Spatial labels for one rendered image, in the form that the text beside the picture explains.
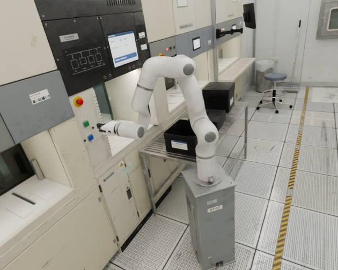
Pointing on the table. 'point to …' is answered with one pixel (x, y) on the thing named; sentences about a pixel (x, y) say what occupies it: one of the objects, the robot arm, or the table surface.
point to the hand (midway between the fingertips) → (100, 126)
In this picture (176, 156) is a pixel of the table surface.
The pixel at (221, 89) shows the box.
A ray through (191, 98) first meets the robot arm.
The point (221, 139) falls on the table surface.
